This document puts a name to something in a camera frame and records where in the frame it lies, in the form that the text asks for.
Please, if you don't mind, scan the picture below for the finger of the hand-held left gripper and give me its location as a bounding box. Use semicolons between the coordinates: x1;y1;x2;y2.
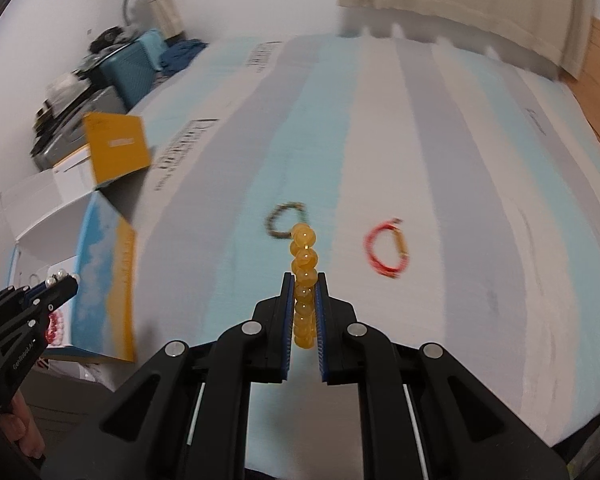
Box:
22;274;80;332
7;281;52;312

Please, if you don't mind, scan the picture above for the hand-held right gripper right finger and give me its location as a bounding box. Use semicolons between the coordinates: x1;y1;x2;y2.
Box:
315;272;572;480

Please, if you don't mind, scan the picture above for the black bag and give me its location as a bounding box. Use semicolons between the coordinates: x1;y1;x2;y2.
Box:
87;25;141;54

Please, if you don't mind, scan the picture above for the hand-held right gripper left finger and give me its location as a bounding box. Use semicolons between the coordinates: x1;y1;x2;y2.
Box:
40;272;296;480

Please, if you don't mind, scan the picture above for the red bead bracelet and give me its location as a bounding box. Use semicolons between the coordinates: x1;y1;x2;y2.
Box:
43;310;65;347

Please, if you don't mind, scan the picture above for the sky print cardboard box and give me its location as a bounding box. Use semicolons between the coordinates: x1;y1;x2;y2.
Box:
0;170;139;364

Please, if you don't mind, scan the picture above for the person's left hand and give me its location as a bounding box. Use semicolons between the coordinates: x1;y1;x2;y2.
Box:
0;394;47;462

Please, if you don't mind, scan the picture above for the teal suitcase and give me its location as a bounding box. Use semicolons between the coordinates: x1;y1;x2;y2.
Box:
97;29;169;111

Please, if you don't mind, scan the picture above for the green bead bracelet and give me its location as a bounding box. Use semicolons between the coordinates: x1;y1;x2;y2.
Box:
264;201;309;241

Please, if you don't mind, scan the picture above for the striped bed blanket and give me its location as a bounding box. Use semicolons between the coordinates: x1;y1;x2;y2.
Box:
115;32;600;472

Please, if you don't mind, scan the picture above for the small red cord bracelet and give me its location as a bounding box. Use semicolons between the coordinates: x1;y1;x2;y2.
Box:
363;217;412;280

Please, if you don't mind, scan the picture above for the silver suitcase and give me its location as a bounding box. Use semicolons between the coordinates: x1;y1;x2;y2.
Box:
32;86;127;171

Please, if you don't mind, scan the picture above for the blue clothes pile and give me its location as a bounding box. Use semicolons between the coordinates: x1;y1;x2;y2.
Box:
159;38;209;74

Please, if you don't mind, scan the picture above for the yellow bead bracelet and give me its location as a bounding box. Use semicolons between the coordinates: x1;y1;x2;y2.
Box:
287;223;320;351

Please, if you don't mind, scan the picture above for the clear plastic bag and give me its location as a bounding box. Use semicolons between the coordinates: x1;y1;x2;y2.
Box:
44;72;89;112

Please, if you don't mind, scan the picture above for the white box with yellow flap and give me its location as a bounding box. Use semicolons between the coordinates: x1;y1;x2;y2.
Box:
50;112;154;194

